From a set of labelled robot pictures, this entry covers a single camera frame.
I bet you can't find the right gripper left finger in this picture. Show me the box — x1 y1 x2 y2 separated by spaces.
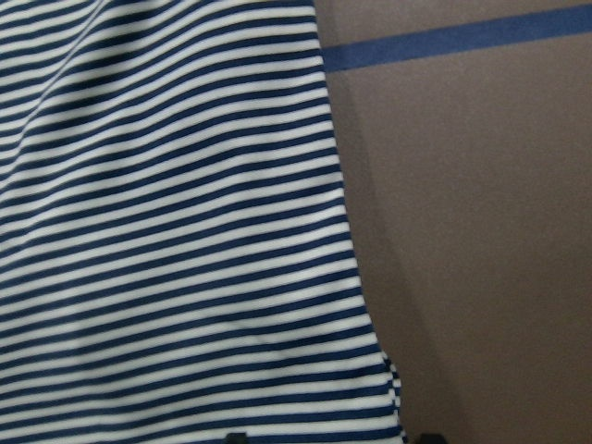
226 432 248 444

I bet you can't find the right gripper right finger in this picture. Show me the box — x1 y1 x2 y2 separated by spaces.
416 433 445 444

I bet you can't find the striped polo shirt white collar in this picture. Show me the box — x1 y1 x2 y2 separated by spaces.
1 1 405 443

